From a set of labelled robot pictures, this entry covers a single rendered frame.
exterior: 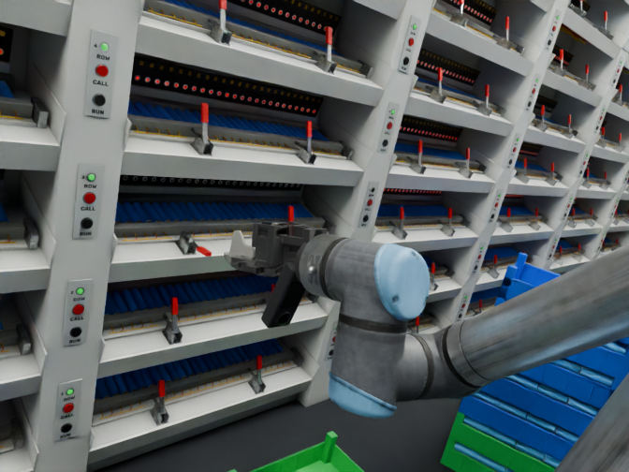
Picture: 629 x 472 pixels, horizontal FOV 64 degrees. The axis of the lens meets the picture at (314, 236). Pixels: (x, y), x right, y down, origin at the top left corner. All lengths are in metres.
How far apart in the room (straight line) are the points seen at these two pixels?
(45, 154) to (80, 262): 0.19
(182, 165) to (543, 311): 0.64
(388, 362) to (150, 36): 0.61
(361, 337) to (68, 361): 0.56
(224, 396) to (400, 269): 0.78
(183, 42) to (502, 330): 0.65
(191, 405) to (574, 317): 0.90
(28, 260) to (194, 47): 0.44
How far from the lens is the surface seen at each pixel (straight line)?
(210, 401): 1.28
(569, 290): 0.61
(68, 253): 0.91
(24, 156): 0.85
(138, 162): 0.91
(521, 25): 1.91
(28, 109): 0.90
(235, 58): 0.97
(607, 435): 0.43
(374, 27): 1.31
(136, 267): 0.97
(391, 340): 0.64
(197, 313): 1.18
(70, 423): 1.08
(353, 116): 1.30
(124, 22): 0.86
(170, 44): 0.90
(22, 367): 1.01
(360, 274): 0.63
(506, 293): 1.27
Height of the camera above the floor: 0.84
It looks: 16 degrees down
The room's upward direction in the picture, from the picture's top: 13 degrees clockwise
